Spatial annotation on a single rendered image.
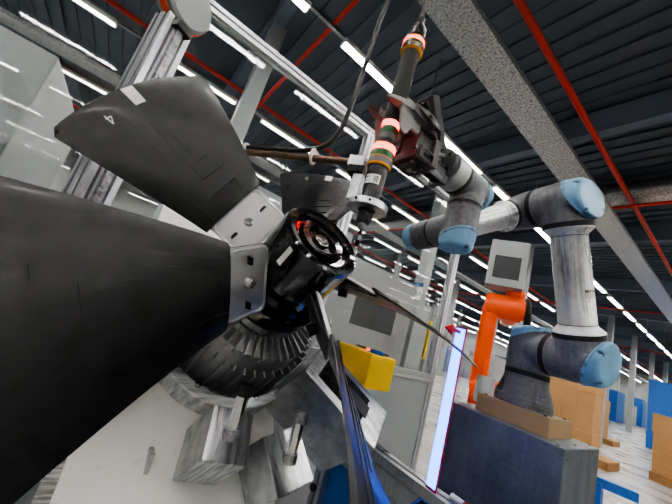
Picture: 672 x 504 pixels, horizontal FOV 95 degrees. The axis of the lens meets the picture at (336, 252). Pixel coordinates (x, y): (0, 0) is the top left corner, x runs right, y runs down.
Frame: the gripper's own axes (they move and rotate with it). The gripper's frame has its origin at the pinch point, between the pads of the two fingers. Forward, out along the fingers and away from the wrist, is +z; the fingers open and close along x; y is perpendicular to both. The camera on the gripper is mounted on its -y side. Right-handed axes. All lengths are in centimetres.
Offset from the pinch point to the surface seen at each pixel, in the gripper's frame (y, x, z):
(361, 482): 52, -21, 5
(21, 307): 45, -12, 31
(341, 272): 34.1, -8.8, 4.4
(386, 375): 50, 21, -42
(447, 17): -294, 153, -148
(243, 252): 35.8, -5.3, 16.0
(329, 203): 19.0, 9.0, -0.8
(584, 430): 96, 172, -783
